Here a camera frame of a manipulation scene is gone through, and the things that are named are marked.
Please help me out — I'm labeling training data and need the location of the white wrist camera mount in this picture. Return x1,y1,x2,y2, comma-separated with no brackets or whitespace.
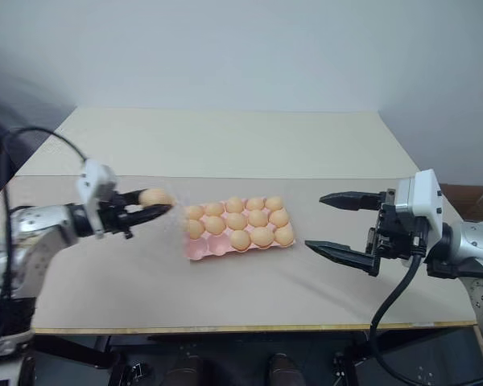
394,168,444,221
75,158,118,240

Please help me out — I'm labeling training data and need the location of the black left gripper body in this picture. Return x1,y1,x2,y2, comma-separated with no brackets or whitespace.
97,191,133,240

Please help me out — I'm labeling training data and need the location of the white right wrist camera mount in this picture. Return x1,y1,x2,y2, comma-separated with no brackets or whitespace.
394,168,444,221

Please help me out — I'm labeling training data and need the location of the black table frame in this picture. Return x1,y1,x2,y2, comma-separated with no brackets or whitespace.
31,321,483,386

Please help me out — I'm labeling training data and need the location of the dark brown rounded shape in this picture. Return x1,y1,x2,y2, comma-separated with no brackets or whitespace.
268,352,303,386
167,353,204,386

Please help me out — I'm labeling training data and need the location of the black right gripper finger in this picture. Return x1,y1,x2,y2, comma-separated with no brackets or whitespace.
303,239,378,278
318,191,384,213

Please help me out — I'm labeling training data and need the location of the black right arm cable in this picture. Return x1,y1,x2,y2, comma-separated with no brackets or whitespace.
368,236,483,386

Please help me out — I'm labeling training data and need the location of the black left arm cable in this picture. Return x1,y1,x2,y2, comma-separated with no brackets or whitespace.
0,127,90,357

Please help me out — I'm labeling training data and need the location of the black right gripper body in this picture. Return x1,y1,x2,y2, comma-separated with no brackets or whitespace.
363,187,427,279

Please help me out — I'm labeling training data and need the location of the pink egg tray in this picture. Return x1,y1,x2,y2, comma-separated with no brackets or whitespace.
183,195,297,262

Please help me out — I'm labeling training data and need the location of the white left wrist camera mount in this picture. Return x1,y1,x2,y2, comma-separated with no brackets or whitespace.
75,158,118,240

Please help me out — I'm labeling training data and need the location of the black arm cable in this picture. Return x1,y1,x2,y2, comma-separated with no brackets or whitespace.
0,127,90,357
368,236,483,386

